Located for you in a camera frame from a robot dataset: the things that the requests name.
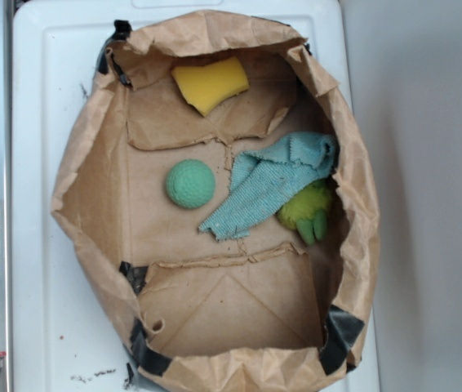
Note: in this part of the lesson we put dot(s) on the yellow sponge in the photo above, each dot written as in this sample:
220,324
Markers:
205,87

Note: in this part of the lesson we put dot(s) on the light blue cloth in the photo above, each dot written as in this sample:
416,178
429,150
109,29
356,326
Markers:
264,180

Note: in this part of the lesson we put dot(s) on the green dimpled ball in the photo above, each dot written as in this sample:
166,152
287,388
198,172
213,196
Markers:
190,184

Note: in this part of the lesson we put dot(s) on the green plush toy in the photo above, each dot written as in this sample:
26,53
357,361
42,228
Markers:
307,212

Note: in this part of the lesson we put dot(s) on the brown paper bag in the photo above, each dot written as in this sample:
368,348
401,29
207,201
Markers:
264,312

